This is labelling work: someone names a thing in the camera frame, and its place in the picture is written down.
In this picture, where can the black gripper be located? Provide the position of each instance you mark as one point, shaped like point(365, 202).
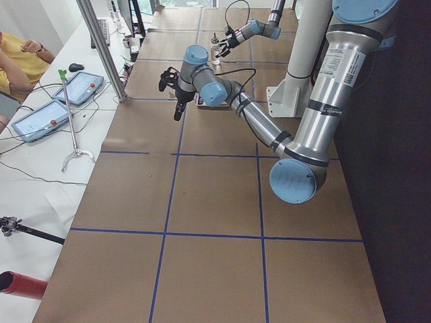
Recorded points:
point(232, 40)
point(184, 95)

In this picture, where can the person in yellow shirt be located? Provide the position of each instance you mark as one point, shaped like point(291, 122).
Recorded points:
point(23, 63)

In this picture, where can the glass sauce bottle steel cap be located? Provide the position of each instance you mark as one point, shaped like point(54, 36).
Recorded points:
point(215, 50)

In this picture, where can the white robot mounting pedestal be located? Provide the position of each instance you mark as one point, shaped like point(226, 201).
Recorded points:
point(289, 98)

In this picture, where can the black keyboard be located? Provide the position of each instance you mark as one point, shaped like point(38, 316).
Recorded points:
point(104, 30)

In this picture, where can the metal reacher grabber tool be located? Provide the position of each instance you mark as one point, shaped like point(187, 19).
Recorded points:
point(77, 152)

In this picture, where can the black tripod rod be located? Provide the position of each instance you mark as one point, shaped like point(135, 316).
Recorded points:
point(9, 225)

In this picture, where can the brown paper table cover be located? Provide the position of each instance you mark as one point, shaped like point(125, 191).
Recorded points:
point(178, 222)

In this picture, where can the teach pendant tablet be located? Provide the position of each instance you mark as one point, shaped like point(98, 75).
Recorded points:
point(81, 86)
point(41, 121)

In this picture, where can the aluminium frame post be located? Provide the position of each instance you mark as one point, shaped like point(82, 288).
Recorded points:
point(90, 19)

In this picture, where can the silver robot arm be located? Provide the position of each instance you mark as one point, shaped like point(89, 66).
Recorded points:
point(332, 41)
point(252, 28)

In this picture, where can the black computer mouse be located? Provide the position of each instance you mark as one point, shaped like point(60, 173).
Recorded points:
point(74, 67)

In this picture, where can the far teach pendant tablet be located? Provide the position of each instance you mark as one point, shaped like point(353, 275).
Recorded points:
point(81, 86)

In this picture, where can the near teach pendant tablet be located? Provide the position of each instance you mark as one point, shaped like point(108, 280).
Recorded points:
point(41, 121)

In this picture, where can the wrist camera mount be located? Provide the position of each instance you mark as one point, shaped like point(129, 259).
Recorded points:
point(169, 78)

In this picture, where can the red cylinder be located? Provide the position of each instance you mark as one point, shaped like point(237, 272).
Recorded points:
point(21, 285)

